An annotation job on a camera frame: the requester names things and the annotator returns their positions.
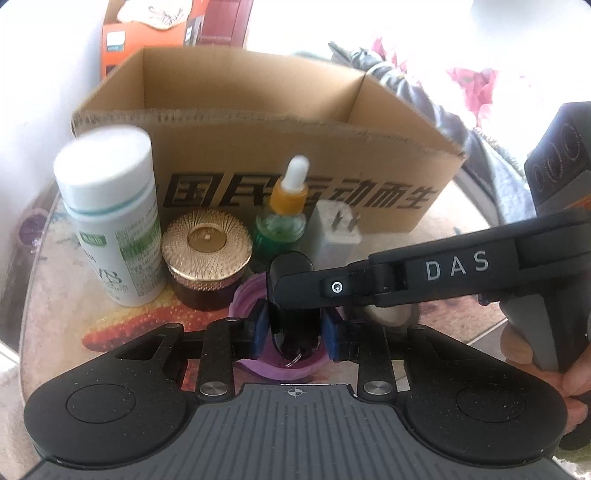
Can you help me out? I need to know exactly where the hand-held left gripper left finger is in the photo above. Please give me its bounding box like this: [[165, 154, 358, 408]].
[[113, 300, 269, 400]]

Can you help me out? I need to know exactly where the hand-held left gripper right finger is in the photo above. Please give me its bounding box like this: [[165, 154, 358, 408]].
[[322, 307, 445, 401]]

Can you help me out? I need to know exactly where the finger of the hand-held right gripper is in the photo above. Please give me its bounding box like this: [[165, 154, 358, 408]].
[[267, 217, 525, 311]]

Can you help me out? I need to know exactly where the black key fob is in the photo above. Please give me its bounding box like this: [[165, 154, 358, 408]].
[[268, 251, 323, 369]]

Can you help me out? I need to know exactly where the brown jar with gold lid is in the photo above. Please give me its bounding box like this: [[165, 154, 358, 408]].
[[161, 208, 254, 311]]

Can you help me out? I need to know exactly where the white charger plug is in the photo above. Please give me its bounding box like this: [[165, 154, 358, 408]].
[[310, 198, 363, 271]]

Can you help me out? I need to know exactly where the green dropper bottle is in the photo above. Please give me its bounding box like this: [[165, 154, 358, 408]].
[[253, 154, 308, 259]]

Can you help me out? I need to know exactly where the white pill bottle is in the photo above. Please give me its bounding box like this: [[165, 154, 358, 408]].
[[53, 126, 166, 308]]

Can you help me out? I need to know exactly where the brown cardboard box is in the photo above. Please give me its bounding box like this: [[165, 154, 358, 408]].
[[71, 46, 467, 236]]

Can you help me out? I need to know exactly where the person's right hand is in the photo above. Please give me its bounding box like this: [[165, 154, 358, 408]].
[[500, 322, 591, 428]]

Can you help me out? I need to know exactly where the beige round object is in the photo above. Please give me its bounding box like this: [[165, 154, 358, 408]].
[[365, 305, 419, 328]]

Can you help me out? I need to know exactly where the pink floral cloth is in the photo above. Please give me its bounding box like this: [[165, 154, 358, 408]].
[[369, 37, 499, 121]]

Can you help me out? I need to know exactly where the printed table cover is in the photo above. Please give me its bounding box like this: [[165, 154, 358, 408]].
[[18, 175, 591, 462]]

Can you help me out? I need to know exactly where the pink glass jar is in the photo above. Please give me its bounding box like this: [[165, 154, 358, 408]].
[[14, 208, 49, 254]]

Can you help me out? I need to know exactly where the red wooden door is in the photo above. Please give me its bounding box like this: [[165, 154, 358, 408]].
[[191, 0, 254, 49]]

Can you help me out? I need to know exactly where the orange appliance box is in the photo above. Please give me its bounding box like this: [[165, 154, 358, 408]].
[[99, 0, 218, 81]]

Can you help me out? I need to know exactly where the cream cloth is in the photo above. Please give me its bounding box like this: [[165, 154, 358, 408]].
[[113, 0, 195, 31]]

